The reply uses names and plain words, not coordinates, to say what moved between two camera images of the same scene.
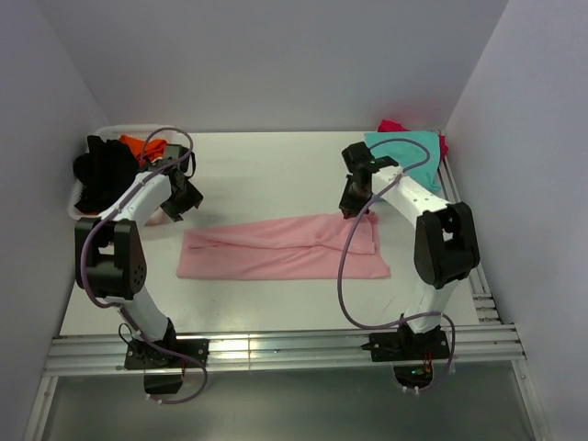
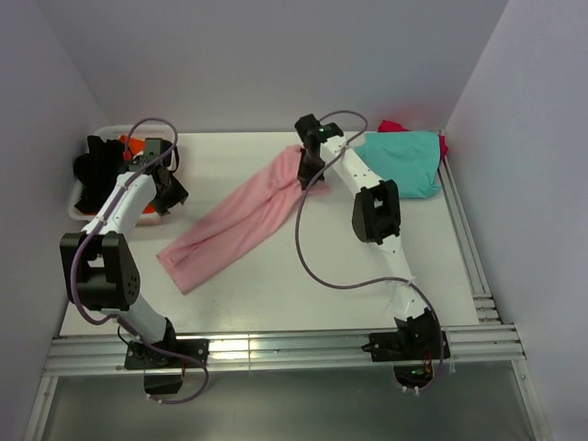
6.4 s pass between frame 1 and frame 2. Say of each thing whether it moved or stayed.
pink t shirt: moved
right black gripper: moved
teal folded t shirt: stayed
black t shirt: stayed
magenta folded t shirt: stayed
